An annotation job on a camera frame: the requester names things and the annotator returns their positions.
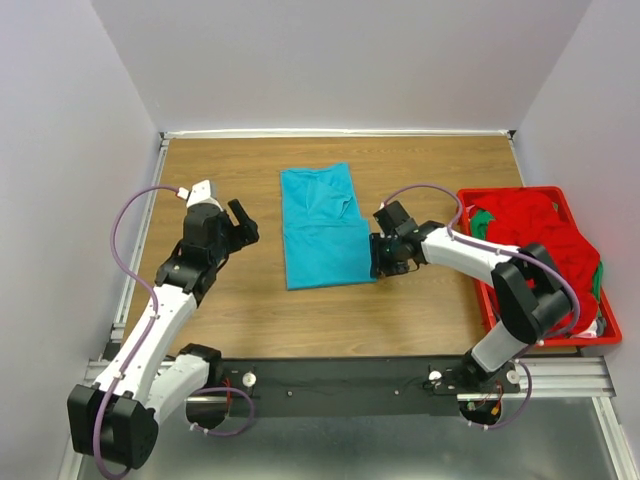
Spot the teal t shirt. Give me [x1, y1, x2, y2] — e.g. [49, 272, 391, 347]
[280, 163, 374, 291]

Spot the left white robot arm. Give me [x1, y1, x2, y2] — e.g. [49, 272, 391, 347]
[67, 199, 259, 479]

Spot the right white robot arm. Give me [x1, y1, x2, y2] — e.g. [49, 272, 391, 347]
[370, 201, 580, 392]

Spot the green t shirt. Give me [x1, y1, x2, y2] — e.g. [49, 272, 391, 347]
[470, 209, 495, 242]

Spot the red t shirt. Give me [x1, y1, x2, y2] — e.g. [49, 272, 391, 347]
[460, 188, 604, 337]

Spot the red plastic bin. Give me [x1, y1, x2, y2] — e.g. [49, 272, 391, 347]
[457, 186, 622, 348]

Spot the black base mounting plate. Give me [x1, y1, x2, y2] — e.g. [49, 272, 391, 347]
[186, 355, 520, 430]

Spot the grey white garment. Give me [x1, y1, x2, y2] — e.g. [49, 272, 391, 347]
[573, 315, 607, 339]

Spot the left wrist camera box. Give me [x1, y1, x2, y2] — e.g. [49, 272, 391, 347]
[176, 180, 220, 208]

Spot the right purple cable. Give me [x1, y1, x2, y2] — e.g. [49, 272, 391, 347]
[377, 183, 582, 431]

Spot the purple cable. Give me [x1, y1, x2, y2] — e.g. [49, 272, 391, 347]
[92, 185, 256, 480]
[377, 183, 582, 431]

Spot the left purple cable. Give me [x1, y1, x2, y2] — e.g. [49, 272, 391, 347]
[92, 185, 256, 480]

